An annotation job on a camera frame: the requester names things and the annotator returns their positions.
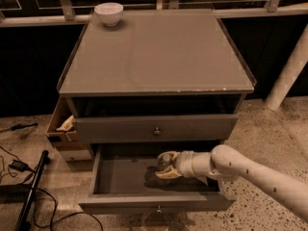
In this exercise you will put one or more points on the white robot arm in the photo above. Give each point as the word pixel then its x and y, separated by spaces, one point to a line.
pixel 225 163

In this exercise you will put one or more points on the grey drawer cabinet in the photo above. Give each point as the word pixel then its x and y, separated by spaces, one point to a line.
pixel 156 63

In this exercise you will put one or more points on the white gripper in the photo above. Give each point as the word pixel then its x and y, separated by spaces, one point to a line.
pixel 184 164

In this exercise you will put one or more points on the cardboard box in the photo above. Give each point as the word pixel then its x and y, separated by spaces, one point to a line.
pixel 66 143

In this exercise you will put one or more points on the grey open middle drawer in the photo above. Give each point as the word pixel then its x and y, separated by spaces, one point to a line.
pixel 124 182

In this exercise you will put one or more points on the black power adapter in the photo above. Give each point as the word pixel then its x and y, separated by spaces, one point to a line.
pixel 17 165

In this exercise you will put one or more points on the grey upper drawer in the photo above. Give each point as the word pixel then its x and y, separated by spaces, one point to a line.
pixel 154 128

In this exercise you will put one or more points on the white ceramic bowl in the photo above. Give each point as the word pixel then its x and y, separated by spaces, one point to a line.
pixel 109 13

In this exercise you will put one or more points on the metal window railing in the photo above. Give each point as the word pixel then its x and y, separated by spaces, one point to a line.
pixel 144 4

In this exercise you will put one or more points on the black pole on floor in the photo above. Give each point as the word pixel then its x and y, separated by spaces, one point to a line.
pixel 22 223

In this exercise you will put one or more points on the clear plastic water bottle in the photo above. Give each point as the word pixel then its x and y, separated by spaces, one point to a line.
pixel 162 164

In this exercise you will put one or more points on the white item in box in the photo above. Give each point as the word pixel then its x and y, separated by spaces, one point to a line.
pixel 67 125

